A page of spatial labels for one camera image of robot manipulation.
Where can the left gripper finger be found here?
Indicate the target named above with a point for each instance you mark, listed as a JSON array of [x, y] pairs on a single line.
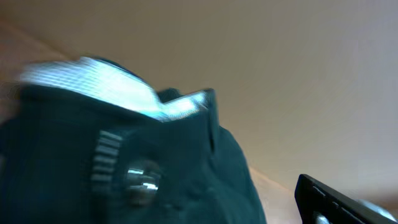
[[319, 203]]

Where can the black shorts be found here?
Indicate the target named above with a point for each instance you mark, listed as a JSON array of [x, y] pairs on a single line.
[[93, 143]]

